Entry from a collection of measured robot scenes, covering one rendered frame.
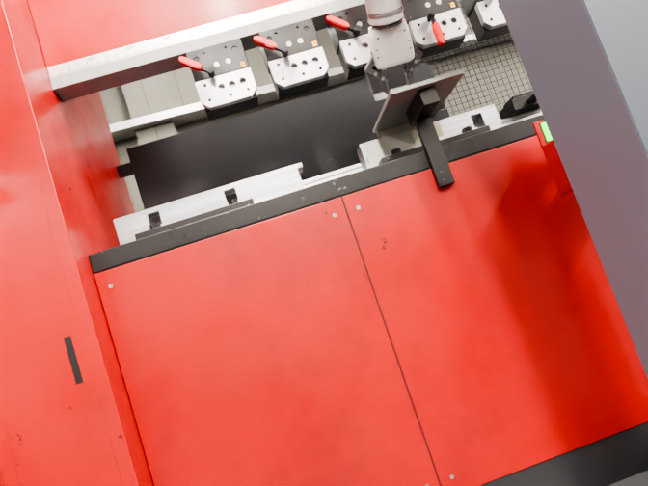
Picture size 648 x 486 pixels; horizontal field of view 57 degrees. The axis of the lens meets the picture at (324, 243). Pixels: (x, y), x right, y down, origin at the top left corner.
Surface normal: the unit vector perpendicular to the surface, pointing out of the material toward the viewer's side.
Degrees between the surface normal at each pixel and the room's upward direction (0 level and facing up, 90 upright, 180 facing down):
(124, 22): 90
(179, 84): 90
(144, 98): 90
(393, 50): 134
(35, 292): 90
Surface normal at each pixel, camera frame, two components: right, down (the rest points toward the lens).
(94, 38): 0.07, -0.15
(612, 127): -0.94, 0.29
